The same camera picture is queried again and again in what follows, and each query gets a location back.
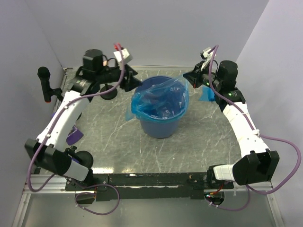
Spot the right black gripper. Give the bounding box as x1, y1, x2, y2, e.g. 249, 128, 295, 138
183, 61, 223, 91

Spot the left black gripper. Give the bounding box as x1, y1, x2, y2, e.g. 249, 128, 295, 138
97, 62, 144, 92

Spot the blue plastic trash bin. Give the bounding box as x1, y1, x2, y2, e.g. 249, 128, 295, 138
125, 75, 189, 139

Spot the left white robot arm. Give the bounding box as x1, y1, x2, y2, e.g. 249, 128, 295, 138
25, 44, 141, 190

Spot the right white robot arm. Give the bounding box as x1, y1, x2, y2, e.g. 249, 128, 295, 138
183, 60, 279, 188

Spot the blue trash bag roll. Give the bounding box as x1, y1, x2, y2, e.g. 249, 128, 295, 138
199, 86, 215, 102

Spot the beige microphone on stand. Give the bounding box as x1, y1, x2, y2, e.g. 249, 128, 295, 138
100, 84, 118, 100

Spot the purple clear box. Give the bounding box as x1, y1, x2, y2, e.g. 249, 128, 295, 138
66, 124, 84, 146

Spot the black microphone on stand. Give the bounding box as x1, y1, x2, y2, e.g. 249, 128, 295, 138
37, 67, 63, 103

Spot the purple microphone on stand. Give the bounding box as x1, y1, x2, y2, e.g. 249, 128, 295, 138
64, 146, 94, 168

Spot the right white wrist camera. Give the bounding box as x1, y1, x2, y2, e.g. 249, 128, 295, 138
200, 47, 213, 70

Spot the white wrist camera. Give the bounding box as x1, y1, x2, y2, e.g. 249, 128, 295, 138
200, 47, 213, 70
114, 43, 133, 66

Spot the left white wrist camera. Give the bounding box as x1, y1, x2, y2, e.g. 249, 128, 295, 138
114, 43, 133, 66

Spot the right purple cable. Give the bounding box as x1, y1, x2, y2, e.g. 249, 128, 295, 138
207, 44, 302, 211

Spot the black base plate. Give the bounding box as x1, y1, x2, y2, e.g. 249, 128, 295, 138
65, 172, 233, 201

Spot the aluminium rail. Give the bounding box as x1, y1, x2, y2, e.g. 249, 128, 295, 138
31, 174, 273, 194

